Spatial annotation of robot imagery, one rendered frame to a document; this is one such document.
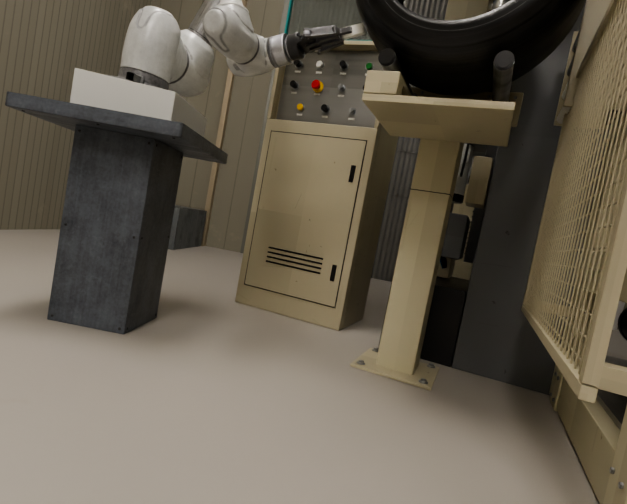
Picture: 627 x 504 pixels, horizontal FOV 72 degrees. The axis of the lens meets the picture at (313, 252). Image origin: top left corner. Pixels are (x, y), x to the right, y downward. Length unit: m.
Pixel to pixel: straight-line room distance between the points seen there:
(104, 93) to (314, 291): 1.12
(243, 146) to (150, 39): 3.27
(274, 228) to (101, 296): 0.87
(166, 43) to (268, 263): 1.01
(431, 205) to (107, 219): 1.02
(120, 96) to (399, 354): 1.19
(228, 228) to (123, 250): 3.32
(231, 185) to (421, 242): 3.46
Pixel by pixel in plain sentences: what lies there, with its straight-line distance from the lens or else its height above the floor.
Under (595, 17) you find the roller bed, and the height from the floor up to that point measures 1.15.
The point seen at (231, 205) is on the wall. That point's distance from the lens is 4.71.
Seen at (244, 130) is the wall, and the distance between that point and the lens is 4.78.
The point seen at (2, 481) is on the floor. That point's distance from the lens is 0.83.
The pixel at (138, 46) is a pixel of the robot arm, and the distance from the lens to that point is 1.57.
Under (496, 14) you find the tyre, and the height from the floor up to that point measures 1.00.
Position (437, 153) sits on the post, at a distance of 1.50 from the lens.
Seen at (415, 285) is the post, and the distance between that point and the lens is 1.47.
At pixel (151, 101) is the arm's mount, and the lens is 1.42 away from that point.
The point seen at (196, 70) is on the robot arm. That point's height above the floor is 0.91.
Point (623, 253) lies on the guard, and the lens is 0.60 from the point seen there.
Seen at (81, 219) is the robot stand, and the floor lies 0.33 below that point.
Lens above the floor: 0.45
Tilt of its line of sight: 4 degrees down
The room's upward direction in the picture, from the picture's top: 11 degrees clockwise
